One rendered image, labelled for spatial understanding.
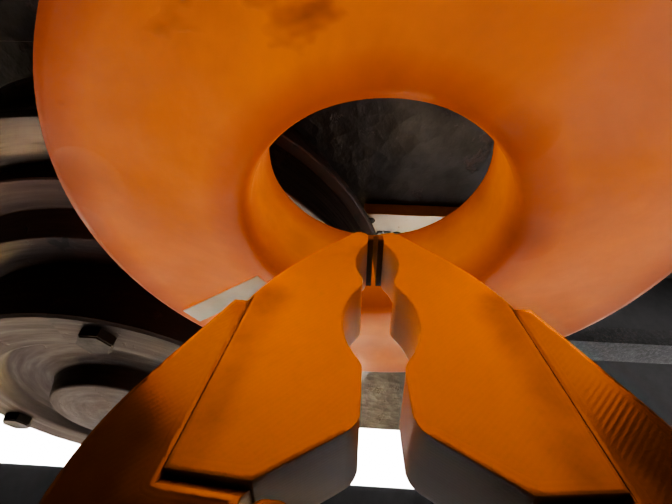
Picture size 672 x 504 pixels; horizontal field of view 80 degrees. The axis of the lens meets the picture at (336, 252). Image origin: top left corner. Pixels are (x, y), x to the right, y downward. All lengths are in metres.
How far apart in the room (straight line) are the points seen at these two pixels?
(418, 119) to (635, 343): 5.83
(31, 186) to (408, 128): 0.32
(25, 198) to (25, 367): 0.15
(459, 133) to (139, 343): 0.35
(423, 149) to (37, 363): 0.40
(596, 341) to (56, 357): 5.77
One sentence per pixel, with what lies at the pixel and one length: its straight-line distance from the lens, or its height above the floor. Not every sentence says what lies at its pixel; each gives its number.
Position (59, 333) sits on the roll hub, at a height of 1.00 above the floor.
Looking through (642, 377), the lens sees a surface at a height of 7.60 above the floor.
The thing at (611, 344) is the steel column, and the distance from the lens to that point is 6.05.
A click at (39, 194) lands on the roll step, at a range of 0.35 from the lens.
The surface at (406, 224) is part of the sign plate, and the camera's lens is 0.48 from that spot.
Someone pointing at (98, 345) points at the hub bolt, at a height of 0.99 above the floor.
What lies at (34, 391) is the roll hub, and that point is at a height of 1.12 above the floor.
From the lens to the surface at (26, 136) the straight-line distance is 0.34.
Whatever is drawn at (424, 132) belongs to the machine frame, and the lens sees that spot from 0.44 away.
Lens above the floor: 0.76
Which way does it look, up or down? 46 degrees up
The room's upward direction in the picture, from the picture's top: 179 degrees counter-clockwise
